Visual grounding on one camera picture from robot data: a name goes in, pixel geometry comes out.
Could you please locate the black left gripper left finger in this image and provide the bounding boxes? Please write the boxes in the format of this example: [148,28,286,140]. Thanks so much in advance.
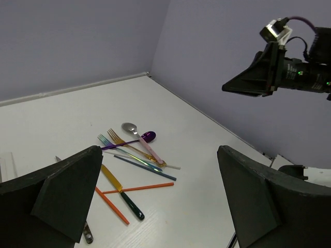
[1,145,103,247]

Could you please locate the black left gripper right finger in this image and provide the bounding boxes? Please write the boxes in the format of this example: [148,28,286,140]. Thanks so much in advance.
[217,145,330,247]

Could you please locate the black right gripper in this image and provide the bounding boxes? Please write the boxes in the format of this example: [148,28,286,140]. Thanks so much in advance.
[222,27,330,97]

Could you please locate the silver steel knife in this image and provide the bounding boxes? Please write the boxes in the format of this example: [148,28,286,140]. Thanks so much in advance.
[54,156,94,244]

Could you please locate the orange chopstick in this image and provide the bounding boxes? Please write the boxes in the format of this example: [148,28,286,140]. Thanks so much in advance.
[95,187,130,225]
[102,182,175,194]

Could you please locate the iridescent rainbow fork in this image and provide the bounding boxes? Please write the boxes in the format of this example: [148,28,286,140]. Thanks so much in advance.
[98,134,163,173]

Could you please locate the gold knife green handle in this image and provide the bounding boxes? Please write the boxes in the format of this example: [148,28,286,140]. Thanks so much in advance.
[101,164,145,221]

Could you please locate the gold metal fork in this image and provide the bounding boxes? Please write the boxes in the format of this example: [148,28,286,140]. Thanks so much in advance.
[107,129,167,167]

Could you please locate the silver spoon pink handle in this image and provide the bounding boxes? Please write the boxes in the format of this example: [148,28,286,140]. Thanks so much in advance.
[122,122,166,166]

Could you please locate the purple metal spoon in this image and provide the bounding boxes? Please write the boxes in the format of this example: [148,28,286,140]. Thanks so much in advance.
[101,130,156,150]

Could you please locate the white slotted container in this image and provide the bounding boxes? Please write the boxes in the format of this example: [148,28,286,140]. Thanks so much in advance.
[0,152,18,183]

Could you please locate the blue chopstick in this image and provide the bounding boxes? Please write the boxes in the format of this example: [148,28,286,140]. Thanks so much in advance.
[113,155,177,181]

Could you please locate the white chopstick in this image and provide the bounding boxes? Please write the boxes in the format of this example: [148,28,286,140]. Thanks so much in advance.
[104,151,181,170]

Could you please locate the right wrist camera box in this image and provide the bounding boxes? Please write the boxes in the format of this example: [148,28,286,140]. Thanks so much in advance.
[260,18,293,45]

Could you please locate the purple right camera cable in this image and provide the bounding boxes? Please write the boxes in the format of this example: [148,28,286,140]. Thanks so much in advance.
[287,15,318,34]

